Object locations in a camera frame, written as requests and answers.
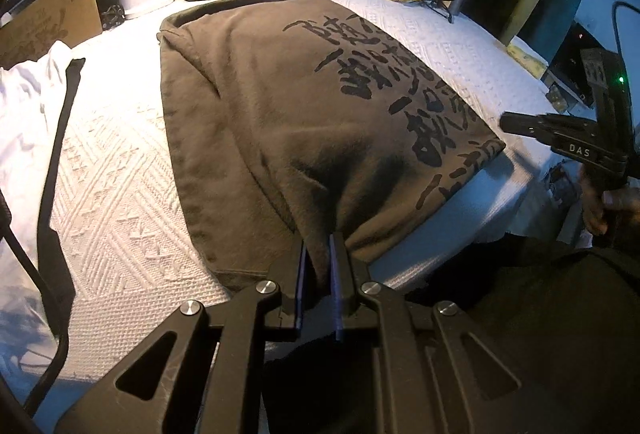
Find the black computer case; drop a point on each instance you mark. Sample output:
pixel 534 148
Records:
pixel 575 58

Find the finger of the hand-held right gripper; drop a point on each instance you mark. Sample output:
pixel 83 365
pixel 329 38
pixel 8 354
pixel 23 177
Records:
pixel 530 123

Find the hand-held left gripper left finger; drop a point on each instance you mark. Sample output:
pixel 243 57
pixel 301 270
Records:
pixel 300 284

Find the small black clips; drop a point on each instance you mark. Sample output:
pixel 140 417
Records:
pixel 112 16

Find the person's right hand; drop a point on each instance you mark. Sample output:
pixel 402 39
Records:
pixel 615 201

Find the cardboard box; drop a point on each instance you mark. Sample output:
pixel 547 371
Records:
pixel 45 23

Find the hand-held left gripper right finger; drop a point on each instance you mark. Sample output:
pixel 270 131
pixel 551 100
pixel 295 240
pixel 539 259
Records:
pixel 336 284

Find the brown printed t-shirt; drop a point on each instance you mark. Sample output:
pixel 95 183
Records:
pixel 300 113

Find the black fabric strip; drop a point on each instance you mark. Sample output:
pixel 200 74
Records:
pixel 62 138

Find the white garment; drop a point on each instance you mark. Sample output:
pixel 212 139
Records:
pixel 25 123

